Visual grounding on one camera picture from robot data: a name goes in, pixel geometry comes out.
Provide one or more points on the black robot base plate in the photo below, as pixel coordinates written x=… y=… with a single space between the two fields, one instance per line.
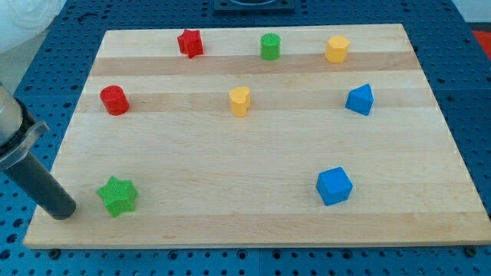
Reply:
x=254 y=6

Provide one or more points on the yellow heart block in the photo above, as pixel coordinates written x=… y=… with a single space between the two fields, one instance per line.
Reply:
x=239 y=101

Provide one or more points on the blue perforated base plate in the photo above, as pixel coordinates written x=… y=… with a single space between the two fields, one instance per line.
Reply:
x=455 y=65

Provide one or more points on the yellow hexagon block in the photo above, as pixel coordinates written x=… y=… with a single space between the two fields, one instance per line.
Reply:
x=337 y=49

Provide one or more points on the blue triangular prism block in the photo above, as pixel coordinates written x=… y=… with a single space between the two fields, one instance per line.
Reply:
x=360 y=100

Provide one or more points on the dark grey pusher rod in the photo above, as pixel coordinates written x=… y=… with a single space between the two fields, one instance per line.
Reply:
x=40 y=185

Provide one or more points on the green cylinder block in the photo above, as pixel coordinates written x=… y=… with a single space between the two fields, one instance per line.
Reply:
x=270 y=46

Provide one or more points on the red star block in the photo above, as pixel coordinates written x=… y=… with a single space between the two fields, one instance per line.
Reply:
x=190 y=43

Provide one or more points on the clear plastic tool flange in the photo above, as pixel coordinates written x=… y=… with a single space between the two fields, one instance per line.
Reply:
x=19 y=131

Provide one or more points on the blue cube block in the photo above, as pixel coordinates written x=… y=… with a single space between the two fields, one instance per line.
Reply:
x=334 y=186

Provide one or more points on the red cylinder block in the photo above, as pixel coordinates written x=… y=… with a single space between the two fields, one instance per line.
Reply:
x=114 y=100

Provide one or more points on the green star block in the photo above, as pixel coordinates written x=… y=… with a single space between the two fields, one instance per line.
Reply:
x=118 y=196

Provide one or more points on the light wooden board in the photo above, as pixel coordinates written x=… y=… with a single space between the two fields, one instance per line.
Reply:
x=208 y=179

